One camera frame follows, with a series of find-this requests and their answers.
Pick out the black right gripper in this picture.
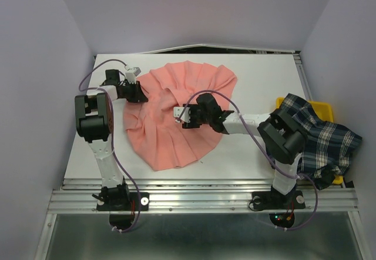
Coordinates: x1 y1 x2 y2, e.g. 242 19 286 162
182 104 212 129

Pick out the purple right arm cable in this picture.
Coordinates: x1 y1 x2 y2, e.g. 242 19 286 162
176 89 320 232

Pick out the navy plaid skirt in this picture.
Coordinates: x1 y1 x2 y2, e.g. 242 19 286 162
276 93 363 191

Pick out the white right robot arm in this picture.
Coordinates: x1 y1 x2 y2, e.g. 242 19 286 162
173 91 307 211

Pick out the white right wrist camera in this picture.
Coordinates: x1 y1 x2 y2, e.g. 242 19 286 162
173 106 190 123

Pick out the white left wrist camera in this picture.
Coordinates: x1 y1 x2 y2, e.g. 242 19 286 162
125 66 141 84

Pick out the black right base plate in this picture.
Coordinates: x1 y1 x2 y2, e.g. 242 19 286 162
249 191 306 212

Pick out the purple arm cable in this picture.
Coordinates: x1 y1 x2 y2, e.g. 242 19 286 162
176 89 320 232
78 59 140 234

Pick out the aluminium front rail frame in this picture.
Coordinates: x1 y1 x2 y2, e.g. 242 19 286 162
35 178 372 259

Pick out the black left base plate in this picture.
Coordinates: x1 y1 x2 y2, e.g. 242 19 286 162
92 192 150 212

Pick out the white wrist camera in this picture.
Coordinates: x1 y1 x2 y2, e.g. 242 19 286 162
125 66 141 84
173 106 190 123

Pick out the yellow plastic bin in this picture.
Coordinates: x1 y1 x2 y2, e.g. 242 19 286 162
273 96 344 186

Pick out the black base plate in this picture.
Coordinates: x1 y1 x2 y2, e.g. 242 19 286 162
249 191 306 212
92 192 150 212

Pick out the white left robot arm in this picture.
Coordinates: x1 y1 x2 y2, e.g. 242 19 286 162
75 66 149 211

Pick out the pink pleated skirt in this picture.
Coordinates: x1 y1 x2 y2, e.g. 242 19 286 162
123 61 237 171

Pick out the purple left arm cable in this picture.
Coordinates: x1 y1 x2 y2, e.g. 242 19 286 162
78 59 140 234

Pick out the aluminium right side rail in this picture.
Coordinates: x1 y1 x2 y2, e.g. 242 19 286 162
293 51 313 101

